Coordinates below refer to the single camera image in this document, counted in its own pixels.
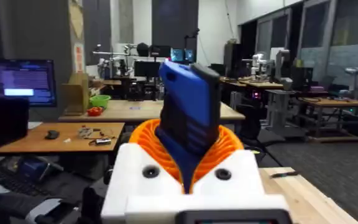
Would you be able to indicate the black background monitor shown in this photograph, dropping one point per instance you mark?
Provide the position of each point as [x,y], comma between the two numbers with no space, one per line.
[146,68]

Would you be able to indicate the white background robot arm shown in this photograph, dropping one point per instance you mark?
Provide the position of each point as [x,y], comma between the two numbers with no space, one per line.
[259,63]

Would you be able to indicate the black computer mouse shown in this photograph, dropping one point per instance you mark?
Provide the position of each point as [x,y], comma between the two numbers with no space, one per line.
[52,134]

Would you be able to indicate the brown cardboard box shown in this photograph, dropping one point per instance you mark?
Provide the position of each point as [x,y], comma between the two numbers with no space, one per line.
[75,93]

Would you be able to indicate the black box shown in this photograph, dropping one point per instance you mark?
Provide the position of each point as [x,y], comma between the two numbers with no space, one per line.
[5,121]

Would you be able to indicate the right gripper white and orange left finger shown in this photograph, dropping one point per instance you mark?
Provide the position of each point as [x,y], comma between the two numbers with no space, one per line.
[129,174]

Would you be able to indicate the wooden desk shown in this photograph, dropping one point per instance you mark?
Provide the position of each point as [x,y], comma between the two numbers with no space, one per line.
[57,143]

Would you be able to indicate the green plastic bowl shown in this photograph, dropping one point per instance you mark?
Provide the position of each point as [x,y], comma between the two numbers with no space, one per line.
[100,100]

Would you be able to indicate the computer monitor with lit screen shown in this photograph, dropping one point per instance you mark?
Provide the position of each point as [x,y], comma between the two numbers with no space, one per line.
[17,81]

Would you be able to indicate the wooden workbench with metal frame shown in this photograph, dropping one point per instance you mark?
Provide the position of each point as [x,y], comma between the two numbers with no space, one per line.
[331,104]

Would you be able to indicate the small silver tool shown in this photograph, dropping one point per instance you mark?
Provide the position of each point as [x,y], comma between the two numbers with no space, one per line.
[102,141]

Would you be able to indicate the black keyboard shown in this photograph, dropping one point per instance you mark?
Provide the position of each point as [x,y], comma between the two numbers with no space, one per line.
[8,183]

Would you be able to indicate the red toy vegetable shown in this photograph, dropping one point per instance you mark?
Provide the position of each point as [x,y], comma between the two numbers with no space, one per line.
[94,111]

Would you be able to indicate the long wooden table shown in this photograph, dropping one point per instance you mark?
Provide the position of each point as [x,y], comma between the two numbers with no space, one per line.
[129,110]

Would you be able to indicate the right gripper white and orange right finger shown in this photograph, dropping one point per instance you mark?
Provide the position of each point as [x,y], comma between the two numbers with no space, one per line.
[232,180]

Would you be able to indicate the black pen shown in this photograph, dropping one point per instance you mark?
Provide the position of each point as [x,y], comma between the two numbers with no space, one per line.
[284,174]

